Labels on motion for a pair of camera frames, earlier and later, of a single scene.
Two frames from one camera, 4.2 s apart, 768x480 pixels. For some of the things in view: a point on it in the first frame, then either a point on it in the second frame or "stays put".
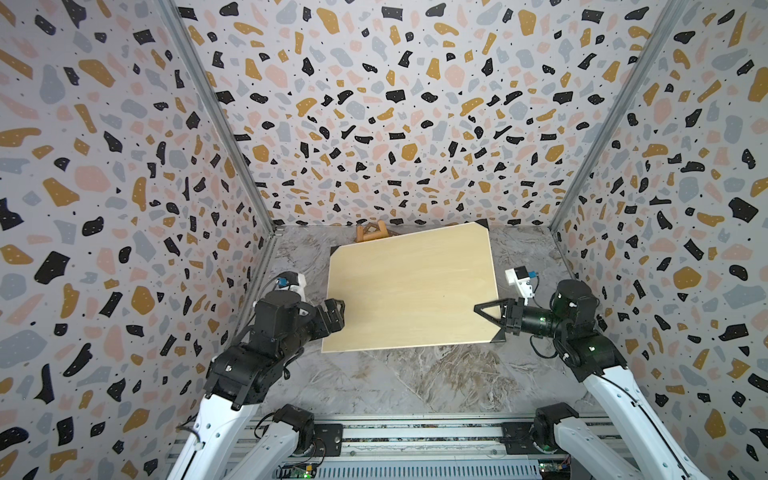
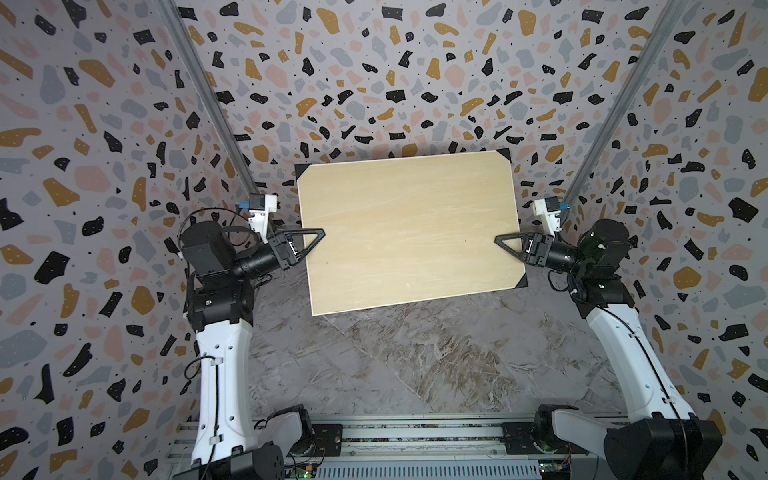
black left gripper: x=337 y=316 to x=286 y=251
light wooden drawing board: x=411 y=290 to x=409 y=229
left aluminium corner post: x=197 y=62 stays put
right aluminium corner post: x=645 y=61 stays put
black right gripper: x=514 y=318 to x=535 y=252
